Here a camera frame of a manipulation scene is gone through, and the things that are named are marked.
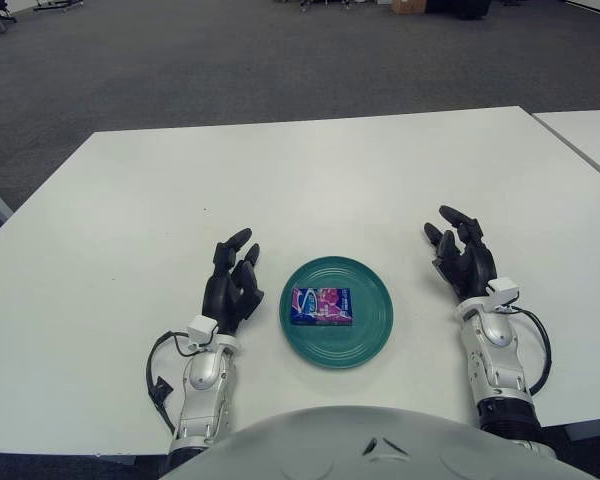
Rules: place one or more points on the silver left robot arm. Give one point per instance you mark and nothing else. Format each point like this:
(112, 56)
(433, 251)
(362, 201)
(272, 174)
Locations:
(205, 390)

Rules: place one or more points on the black cabinet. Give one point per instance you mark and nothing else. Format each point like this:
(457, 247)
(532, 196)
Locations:
(460, 7)

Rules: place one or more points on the teal round plate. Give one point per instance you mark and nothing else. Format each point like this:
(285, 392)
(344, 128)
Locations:
(336, 312)

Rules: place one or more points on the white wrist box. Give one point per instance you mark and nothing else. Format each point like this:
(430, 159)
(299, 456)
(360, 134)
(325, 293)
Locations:
(202, 329)
(502, 290)

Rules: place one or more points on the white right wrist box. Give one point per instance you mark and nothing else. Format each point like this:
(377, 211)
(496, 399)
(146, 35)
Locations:
(502, 290)

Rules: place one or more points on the black office chair base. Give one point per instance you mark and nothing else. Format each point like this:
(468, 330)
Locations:
(5, 11)

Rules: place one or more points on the grey robot torso shell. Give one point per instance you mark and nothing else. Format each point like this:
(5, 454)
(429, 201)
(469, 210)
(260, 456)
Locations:
(380, 450)

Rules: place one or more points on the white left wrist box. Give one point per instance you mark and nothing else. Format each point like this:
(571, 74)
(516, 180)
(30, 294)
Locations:
(202, 329)

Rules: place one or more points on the brown cardboard box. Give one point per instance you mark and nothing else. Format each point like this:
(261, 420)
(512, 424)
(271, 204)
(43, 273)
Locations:
(408, 5)

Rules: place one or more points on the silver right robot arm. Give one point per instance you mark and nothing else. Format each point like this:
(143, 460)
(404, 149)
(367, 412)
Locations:
(495, 360)

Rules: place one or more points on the purple blue gum box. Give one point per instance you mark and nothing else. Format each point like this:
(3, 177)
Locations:
(321, 306)

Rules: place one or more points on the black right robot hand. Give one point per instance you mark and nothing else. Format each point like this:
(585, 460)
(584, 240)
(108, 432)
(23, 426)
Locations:
(472, 265)

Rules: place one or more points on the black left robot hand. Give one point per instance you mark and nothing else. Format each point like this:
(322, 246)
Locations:
(220, 295)

